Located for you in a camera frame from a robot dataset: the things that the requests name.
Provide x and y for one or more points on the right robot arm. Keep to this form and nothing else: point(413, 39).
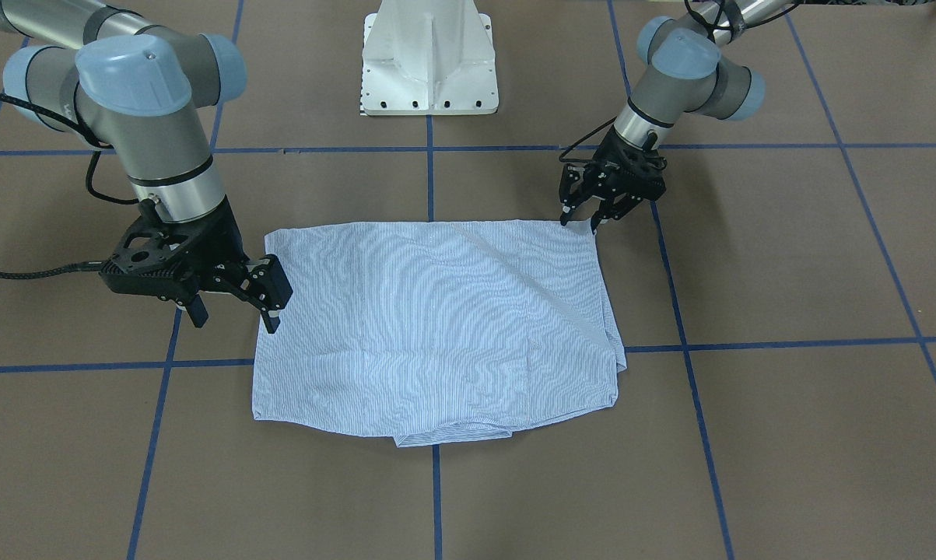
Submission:
point(118, 81)

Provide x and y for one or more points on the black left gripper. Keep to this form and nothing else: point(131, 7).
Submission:
point(615, 151)

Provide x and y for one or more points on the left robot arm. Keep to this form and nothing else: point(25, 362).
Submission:
point(685, 73)

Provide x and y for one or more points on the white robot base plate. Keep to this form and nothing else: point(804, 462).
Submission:
point(428, 58)

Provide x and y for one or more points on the blue striped button shirt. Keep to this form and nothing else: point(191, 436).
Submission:
point(439, 332)

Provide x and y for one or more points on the brown table mat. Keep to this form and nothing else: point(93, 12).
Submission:
point(778, 307)

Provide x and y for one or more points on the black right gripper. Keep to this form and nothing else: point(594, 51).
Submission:
point(220, 234)

